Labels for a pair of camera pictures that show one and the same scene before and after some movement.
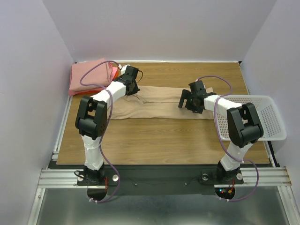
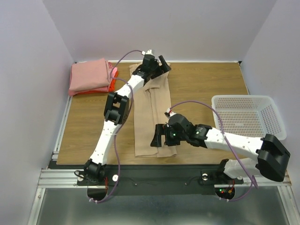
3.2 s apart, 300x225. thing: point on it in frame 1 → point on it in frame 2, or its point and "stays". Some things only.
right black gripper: [188, 101] → [165, 135]
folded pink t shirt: [89, 75] stays
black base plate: [159, 179] stays
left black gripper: [135, 90] → [163, 69]
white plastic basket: [268, 115] stays
